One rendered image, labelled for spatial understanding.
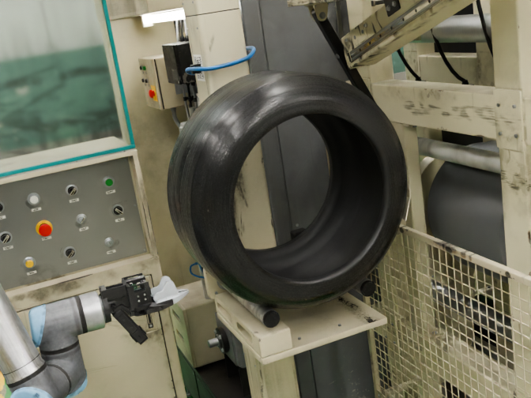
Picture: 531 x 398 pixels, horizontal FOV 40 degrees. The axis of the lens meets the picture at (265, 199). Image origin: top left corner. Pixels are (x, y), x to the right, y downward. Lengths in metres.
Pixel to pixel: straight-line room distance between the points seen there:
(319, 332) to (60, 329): 0.67
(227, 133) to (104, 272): 0.93
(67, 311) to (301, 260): 0.70
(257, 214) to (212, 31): 0.55
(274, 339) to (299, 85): 0.64
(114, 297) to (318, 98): 0.67
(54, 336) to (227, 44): 0.91
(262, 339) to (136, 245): 0.79
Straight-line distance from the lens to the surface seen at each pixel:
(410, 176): 2.31
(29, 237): 2.43
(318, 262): 2.08
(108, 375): 2.57
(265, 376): 2.34
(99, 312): 1.74
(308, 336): 1.94
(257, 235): 2.17
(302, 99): 1.71
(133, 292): 1.75
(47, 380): 1.68
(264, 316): 1.83
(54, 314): 1.74
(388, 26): 1.91
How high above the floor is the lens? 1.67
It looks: 15 degrees down
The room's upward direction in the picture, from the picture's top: 9 degrees counter-clockwise
